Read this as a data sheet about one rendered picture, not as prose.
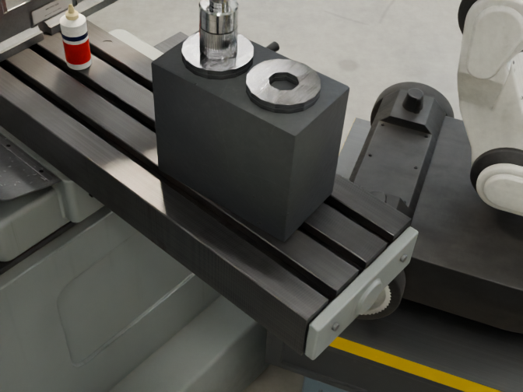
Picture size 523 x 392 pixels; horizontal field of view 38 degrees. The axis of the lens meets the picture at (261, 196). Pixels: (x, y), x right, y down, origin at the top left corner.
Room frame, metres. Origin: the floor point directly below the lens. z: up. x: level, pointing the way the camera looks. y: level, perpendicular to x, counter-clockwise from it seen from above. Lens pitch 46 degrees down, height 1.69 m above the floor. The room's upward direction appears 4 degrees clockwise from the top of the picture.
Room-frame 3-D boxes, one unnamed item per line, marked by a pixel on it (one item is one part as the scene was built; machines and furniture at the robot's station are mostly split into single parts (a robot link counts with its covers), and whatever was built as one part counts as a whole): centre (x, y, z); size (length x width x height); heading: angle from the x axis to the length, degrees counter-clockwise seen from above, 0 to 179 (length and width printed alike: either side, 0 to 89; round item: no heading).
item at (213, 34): (0.78, 0.07, 1.17); 0.05 x 0.05 x 0.06
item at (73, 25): (1.00, 0.31, 0.99); 0.04 x 0.04 x 0.11
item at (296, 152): (0.76, 0.02, 1.04); 0.22 x 0.12 x 0.20; 57
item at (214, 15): (0.78, 0.07, 1.20); 0.05 x 0.05 x 0.01
